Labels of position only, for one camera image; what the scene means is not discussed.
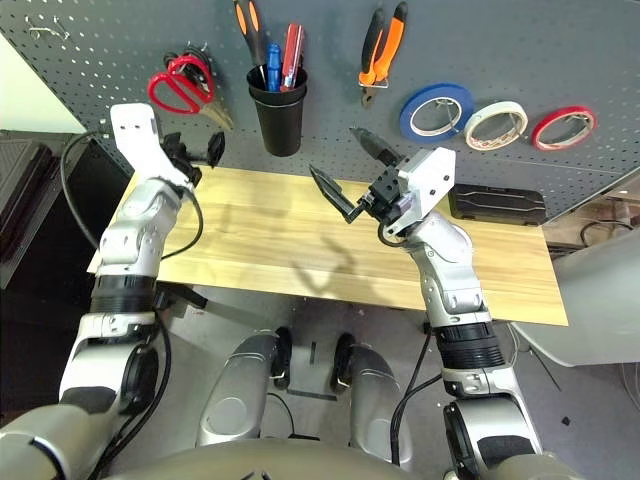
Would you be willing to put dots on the metal double pegboard hook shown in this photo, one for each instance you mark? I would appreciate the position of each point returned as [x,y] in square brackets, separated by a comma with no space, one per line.
[50,31]

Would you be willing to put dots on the orange and black pliers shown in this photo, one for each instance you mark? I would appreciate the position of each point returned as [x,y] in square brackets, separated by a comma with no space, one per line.
[387,45]

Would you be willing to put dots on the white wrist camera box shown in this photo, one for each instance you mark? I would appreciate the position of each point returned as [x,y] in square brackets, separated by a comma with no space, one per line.
[430,185]
[135,135]

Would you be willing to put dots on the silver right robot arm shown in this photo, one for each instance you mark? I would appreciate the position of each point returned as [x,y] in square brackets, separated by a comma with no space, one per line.
[450,270]

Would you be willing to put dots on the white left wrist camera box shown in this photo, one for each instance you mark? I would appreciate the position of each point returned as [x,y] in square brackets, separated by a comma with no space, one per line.
[135,135]

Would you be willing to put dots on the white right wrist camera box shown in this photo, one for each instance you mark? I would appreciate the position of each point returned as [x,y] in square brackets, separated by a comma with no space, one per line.
[430,185]

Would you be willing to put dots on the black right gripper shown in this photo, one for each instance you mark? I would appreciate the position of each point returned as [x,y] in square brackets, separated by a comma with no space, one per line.
[390,200]

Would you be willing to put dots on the long black floor tape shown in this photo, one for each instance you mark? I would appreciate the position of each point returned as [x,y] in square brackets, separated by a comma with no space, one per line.
[311,393]

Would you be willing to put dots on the silver robot right leg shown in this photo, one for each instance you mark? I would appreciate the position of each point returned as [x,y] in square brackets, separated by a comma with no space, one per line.
[377,410]

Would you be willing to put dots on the red tape roll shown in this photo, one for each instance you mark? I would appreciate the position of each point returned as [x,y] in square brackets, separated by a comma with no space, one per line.
[537,137]

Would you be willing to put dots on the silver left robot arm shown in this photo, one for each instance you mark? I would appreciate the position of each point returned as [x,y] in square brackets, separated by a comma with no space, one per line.
[135,240]

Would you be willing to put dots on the orange and black screwdriver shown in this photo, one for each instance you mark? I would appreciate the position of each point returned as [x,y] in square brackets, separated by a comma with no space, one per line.
[255,45]

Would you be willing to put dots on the short black floor tape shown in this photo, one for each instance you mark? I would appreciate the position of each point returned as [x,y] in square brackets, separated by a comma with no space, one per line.
[313,353]

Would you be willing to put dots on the grey robot torso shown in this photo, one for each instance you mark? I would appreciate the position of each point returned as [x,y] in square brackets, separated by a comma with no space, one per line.
[260,465]

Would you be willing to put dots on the black metal table foot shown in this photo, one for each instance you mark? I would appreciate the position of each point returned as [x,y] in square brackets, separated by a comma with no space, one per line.
[187,297]

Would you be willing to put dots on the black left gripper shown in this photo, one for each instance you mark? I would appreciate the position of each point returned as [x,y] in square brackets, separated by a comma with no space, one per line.
[182,167]

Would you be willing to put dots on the silver robot leg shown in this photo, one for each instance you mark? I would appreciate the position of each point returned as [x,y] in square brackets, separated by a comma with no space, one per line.
[377,410]
[232,400]

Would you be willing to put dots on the black aluminium-edged flight case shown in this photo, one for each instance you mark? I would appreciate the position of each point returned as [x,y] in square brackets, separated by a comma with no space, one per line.
[75,170]

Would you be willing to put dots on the grey perforated pegboard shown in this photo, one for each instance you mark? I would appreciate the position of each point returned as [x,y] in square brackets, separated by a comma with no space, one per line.
[500,40]

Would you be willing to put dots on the light grey side table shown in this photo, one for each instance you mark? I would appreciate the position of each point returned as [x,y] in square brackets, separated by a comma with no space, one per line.
[600,310]

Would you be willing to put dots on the white tape roll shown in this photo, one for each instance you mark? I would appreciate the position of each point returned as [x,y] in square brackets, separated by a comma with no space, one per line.
[470,135]

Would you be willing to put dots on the blue tape roll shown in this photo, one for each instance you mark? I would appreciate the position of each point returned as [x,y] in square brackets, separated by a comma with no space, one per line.
[406,122]

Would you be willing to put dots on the black ribbed plastic case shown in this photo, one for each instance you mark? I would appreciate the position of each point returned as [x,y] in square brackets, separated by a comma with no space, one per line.
[20,200]

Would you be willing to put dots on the silver robot left leg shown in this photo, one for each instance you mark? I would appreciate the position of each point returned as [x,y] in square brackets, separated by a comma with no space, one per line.
[232,400]

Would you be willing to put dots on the black plastic cup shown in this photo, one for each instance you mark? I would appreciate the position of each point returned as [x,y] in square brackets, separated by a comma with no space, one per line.
[282,130]

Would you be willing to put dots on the black tool case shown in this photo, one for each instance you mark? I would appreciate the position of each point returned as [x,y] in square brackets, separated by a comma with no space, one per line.
[500,205]

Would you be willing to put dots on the red utility knife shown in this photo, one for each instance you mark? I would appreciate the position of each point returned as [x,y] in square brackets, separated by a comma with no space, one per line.
[292,55]

